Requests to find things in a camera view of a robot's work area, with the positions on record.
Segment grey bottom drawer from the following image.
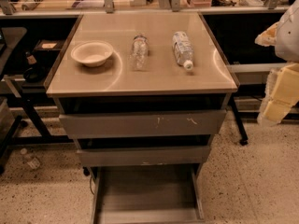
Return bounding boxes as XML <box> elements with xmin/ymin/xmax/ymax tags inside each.
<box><xmin>91</xmin><ymin>164</ymin><xmax>204</xmax><ymax>224</ymax></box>

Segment grey drawer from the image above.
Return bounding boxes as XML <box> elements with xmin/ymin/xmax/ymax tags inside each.
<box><xmin>91</xmin><ymin>164</ymin><xmax>204</xmax><ymax>224</ymax></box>
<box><xmin>59</xmin><ymin>110</ymin><xmax>226</xmax><ymax>139</ymax></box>
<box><xmin>77</xmin><ymin>146</ymin><xmax>210</xmax><ymax>167</ymax></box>

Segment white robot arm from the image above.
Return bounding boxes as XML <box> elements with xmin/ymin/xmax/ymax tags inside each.
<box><xmin>255</xmin><ymin>0</ymin><xmax>299</xmax><ymax>126</ymax></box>

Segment grey top drawer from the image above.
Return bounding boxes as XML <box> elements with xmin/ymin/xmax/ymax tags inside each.
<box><xmin>59</xmin><ymin>110</ymin><xmax>226</xmax><ymax>139</ymax></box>

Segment grey middle drawer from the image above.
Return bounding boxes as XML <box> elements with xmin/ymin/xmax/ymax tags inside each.
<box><xmin>77</xmin><ymin>146</ymin><xmax>210</xmax><ymax>167</ymax></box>

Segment grey drawer cabinet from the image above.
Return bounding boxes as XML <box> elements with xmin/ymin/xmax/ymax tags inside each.
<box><xmin>43</xmin><ymin>11</ymin><xmax>241</xmax><ymax>224</ymax></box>

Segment white labelled water bottle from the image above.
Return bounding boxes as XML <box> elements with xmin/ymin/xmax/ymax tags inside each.
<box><xmin>172</xmin><ymin>31</ymin><xmax>193</xmax><ymax>71</ymax></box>

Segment clear empty plastic bottle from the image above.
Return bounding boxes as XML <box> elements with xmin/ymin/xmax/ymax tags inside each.
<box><xmin>130</xmin><ymin>34</ymin><xmax>149</xmax><ymax>71</ymax></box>

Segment white paper bowl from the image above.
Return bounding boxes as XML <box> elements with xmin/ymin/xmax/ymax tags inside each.
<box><xmin>71</xmin><ymin>41</ymin><xmax>114</xmax><ymax>67</ymax></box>

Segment black box with label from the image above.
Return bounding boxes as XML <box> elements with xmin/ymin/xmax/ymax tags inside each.
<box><xmin>35</xmin><ymin>40</ymin><xmax>64</xmax><ymax>50</ymax></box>

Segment black headphones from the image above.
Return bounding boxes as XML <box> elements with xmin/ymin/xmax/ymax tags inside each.
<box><xmin>23</xmin><ymin>66</ymin><xmax>46</xmax><ymax>83</ymax></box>

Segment plastic bottle on floor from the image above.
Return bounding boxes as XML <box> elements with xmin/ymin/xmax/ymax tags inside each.
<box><xmin>21</xmin><ymin>148</ymin><xmax>40</xmax><ymax>170</ymax></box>

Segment black desk frame right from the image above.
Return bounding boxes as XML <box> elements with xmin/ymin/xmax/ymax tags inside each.
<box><xmin>228</xmin><ymin>63</ymin><xmax>299</xmax><ymax>147</ymax></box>

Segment black desk frame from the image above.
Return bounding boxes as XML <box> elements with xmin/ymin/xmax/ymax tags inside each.
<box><xmin>228</xmin><ymin>63</ymin><xmax>299</xmax><ymax>147</ymax></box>
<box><xmin>0</xmin><ymin>27</ymin><xmax>72</xmax><ymax>174</ymax></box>

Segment black desk frame left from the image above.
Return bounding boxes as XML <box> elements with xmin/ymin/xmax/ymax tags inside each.
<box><xmin>0</xmin><ymin>27</ymin><xmax>72</xmax><ymax>174</ymax></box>

